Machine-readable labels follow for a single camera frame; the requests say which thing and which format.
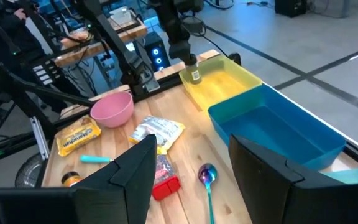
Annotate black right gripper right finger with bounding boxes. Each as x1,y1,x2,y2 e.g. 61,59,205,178
228,134,358,224

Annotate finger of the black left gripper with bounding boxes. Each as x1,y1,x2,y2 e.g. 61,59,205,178
183,54,198,67

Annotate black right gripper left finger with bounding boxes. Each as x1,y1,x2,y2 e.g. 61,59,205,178
0,134,158,224

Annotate brown spice bottle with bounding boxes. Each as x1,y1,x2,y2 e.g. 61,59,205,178
186,62,203,85

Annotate silver spoon with mint handle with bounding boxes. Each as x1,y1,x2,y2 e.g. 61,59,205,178
79,154,114,164

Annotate red patterned card box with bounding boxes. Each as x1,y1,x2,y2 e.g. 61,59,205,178
152,154,181,202

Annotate orange spice bottle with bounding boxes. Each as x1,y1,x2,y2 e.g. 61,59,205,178
61,171,84,188

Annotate iridescent spoon with green handle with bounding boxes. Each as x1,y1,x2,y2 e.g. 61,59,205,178
198,163,219,224

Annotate ramen packet with yellow edge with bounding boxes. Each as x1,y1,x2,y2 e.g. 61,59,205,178
128,115,186,156

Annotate black computer tower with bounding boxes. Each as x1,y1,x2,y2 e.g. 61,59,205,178
143,30,172,73

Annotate yellow translucent plastic bin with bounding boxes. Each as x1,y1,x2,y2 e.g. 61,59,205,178
178,55,263,112

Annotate blue plastic bin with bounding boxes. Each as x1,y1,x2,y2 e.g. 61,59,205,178
208,83,347,172

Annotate yellow Maruchan ramen packet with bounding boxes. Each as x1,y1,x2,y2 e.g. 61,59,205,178
55,115,102,157

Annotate green translucent plastic bin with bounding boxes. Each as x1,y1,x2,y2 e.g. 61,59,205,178
321,166,358,185

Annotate pink plastic bowl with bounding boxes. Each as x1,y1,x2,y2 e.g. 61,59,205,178
90,91,135,129

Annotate black caster wheel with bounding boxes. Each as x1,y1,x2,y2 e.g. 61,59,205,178
14,152,45,189

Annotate wooden workbench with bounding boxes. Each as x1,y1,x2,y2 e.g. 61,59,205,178
53,21,149,68

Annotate black floor box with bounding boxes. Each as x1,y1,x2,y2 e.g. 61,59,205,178
274,0,308,18

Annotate black power strip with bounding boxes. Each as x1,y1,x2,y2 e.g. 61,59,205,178
32,63,55,86

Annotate person's hand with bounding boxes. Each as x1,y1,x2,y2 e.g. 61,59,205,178
13,8,27,21

